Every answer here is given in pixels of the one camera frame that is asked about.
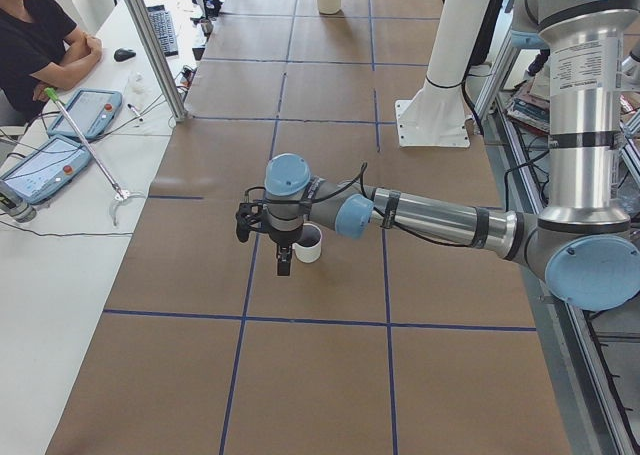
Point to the black computer mouse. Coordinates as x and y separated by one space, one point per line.
123 54

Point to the long grabber stick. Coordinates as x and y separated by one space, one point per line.
122 195

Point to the lower blue teach pendant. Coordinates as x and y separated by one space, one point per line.
48 169

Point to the aluminium frame post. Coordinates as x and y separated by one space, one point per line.
156 57

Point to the upper blue teach pendant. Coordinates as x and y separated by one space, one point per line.
93 110

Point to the seated person black shirt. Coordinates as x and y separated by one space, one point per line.
42 47

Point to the blue teach pendant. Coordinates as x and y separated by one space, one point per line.
93 110
48 169

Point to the white mug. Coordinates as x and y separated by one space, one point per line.
309 246

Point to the stack of books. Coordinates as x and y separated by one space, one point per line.
527 109

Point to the black keyboard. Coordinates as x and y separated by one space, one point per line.
163 27

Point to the white pedestal column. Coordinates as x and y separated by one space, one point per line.
435 116

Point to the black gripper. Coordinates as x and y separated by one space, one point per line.
283 238

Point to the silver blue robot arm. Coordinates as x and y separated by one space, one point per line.
579 245

